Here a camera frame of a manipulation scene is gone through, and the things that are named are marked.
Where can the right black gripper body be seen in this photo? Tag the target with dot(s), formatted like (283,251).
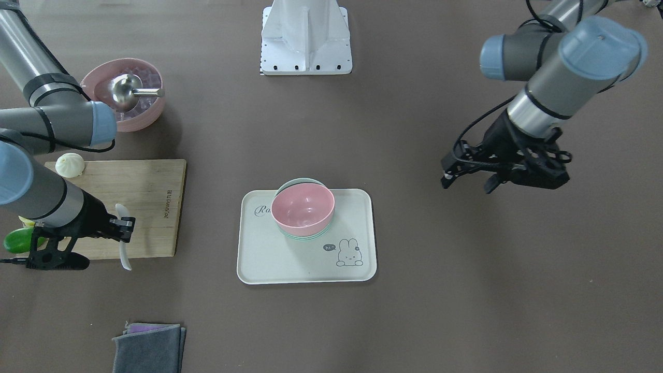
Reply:
(92,216)

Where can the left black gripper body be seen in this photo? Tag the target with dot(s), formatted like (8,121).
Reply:
(498,137)

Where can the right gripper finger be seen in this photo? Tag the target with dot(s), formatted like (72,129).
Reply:
(120,229)

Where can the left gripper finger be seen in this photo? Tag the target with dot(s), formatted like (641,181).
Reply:
(500,177)
(460,162)

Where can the white ceramic spoon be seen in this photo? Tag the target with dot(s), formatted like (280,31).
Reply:
(123,212)

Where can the small pink bowl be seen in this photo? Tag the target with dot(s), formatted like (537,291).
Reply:
(304,207)

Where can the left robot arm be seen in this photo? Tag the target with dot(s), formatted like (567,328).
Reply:
(565,55)

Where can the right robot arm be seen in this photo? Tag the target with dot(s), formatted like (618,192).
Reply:
(59,116)

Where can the large pink bowl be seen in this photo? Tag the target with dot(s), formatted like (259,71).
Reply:
(93,82)

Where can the lower green bowls stack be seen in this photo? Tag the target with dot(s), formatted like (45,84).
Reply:
(305,235)

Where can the bamboo cutting board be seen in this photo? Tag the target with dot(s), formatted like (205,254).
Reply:
(152,191)

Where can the white steamed bun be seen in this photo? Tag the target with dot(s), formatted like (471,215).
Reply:
(70,165)

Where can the green lime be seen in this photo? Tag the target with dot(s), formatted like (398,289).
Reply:
(19,241)

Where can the gray folded cloth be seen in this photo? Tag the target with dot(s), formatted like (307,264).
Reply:
(150,347)

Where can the metal ice scoop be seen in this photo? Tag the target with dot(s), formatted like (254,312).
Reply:
(127,89)

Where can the clear ice cubes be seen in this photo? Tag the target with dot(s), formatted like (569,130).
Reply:
(149,79)

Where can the cream rabbit tray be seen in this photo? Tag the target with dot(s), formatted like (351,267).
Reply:
(345,252)

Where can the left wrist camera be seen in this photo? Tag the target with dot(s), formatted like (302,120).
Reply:
(543,163)

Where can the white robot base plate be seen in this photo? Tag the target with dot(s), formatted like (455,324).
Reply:
(305,38)

